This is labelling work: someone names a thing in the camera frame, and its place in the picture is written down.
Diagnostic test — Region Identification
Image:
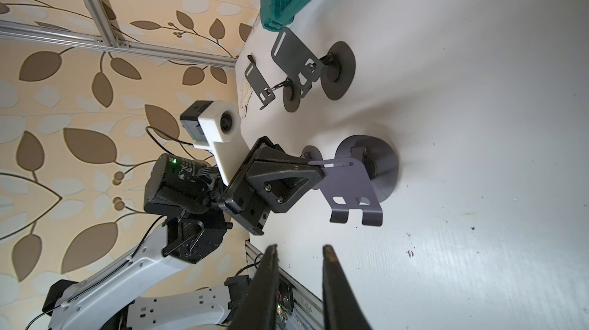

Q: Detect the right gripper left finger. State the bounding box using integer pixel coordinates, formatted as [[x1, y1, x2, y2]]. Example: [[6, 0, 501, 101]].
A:
[[229, 245, 279, 330]]

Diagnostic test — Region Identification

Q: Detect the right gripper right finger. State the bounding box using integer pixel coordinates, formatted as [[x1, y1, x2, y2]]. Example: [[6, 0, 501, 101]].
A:
[[322, 245, 371, 330]]

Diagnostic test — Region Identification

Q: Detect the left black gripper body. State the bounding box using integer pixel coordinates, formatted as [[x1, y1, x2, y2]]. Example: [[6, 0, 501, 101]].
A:
[[219, 136, 283, 235]]

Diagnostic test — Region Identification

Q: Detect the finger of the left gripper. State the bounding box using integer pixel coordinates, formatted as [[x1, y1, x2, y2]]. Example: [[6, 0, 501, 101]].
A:
[[250, 147, 325, 178], [246, 170, 324, 213]]

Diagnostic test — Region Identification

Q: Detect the purple phone stand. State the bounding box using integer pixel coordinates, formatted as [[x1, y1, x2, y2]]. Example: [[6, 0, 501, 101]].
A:
[[309, 135, 400, 227]]

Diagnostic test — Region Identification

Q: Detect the black phone stand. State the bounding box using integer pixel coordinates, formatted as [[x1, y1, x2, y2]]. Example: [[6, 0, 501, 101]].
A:
[[245, 55, 301, 113], [271, 28, 357, 101]]

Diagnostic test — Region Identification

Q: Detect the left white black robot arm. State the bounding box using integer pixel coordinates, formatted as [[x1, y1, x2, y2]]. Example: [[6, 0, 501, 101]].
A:
[[42, 137, 325, 329]]

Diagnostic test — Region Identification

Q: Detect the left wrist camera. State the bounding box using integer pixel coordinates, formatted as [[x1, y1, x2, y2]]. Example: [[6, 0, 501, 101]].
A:
[[180, 100, 249, 185]]

